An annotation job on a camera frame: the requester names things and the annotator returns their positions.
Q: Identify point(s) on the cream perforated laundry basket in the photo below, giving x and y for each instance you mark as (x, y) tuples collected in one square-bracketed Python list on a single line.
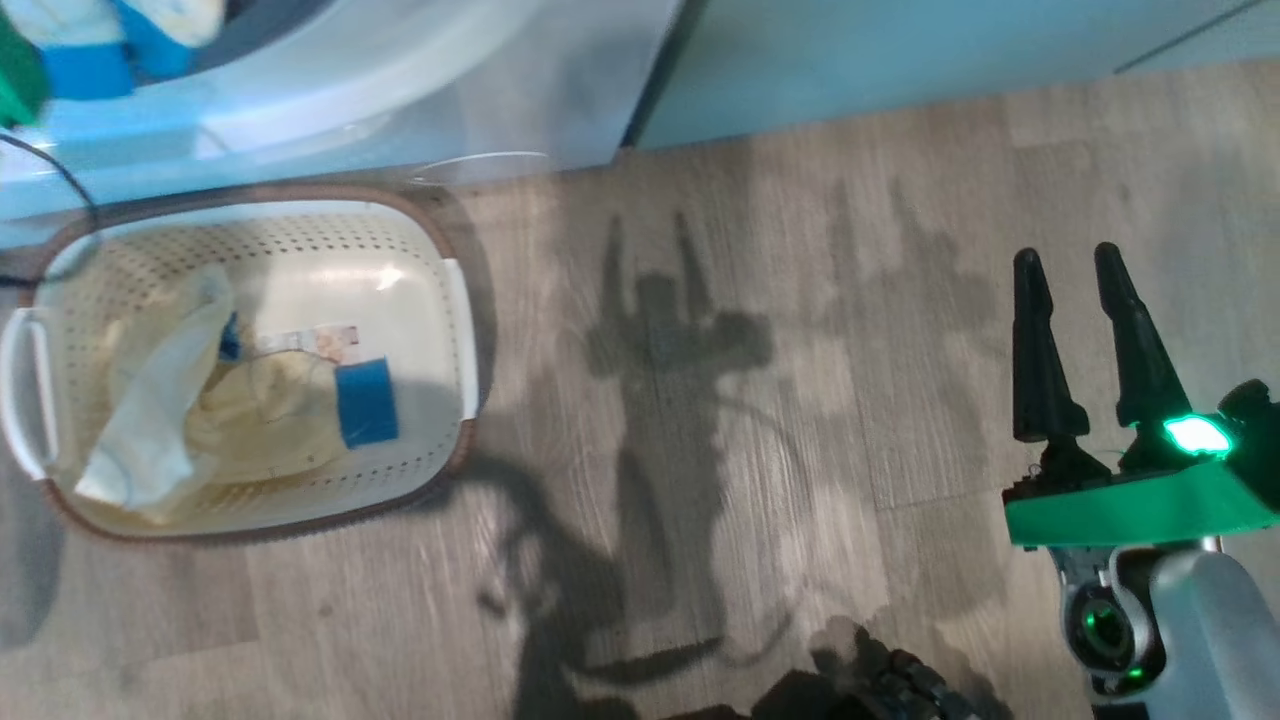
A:
[(400, 270)]

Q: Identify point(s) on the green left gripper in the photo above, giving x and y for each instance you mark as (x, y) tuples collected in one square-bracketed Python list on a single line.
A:
[(20, 80)]

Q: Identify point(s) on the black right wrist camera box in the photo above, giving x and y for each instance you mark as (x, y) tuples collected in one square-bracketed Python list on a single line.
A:
[(1255, 420)]

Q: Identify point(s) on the paper label inside basket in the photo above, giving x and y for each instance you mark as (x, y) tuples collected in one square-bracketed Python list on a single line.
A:
[(310, 343)]

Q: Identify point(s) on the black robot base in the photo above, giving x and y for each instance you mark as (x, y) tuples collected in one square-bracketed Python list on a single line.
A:
[(870, 690)]

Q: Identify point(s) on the cream bear-print baby pants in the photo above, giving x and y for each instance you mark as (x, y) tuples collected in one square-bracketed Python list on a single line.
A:
[(150, 400)]

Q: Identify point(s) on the white front-load washing machine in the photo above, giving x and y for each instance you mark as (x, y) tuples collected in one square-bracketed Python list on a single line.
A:
[(400, 90)]

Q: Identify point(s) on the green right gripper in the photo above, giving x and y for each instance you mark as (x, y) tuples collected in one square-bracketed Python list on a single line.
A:
[(1140, 505)]

